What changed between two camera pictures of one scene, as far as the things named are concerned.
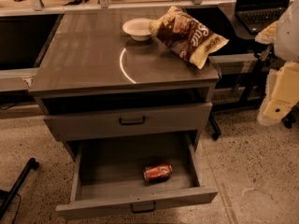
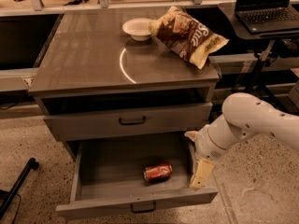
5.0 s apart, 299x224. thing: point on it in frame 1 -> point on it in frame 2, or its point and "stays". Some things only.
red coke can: x=157 y=173 stays
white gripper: x=288 y=36 -> x=206 y=144
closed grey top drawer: x=131 y=122 stays
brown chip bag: x=183 y=34 stays
